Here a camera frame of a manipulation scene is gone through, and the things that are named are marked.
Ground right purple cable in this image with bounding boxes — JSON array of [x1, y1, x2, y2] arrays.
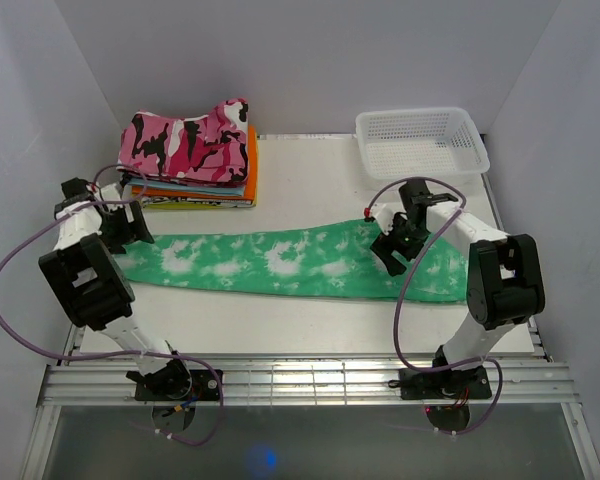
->
[[367, 175, 505, 437]]

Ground light blue folded trousers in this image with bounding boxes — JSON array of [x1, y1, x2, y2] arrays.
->
[[148, 180, 246, 197]]

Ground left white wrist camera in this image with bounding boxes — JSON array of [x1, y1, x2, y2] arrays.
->
[[96, 183, 123, 212]]

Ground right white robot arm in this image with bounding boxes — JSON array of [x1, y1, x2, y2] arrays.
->
[[364, 177, 545, 402]]

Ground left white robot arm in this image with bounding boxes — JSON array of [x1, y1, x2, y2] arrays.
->
[[38, 178, 193, 400]]

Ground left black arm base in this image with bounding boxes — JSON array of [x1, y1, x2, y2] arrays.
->
[[133, 369, 223, 403]]

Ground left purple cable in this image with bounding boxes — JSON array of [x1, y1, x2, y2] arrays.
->
[[0, 163, 225, 446]]

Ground aluminium frame rail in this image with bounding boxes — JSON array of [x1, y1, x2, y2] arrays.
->
[[37, 358, 580, 407]]

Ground white plastic basket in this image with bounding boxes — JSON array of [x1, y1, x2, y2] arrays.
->
[[355, 107, 490, 187]]

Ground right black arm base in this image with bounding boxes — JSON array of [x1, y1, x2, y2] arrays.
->
[[388, 367, 492, 400]]

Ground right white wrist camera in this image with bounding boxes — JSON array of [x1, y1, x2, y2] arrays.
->
[[363, 204, 395, 236]]

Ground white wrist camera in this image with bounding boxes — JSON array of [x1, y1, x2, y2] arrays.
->
[[363, 204, 395, 236], [96, 183, 123, 212]]

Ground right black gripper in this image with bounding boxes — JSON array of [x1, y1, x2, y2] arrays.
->
[[369, 213, 428, 278]]

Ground pink camouflage folded trousers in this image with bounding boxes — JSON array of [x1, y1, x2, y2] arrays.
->
[[118, 98, 249, 185]]

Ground yellow patterned folded trousers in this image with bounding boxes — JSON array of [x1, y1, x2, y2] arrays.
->
[[141, 196, 257, 210]]

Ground orange folded trousers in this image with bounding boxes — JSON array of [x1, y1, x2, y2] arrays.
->
[[123, 127, 258, 202]]

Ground purple cable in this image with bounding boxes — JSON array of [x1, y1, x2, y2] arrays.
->
[[367, 175, 505, 437], [0, 163, 225, 446]]

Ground green tie-dye trousers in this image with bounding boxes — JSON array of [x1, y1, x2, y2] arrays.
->
[[116, 220, 467, 304]]

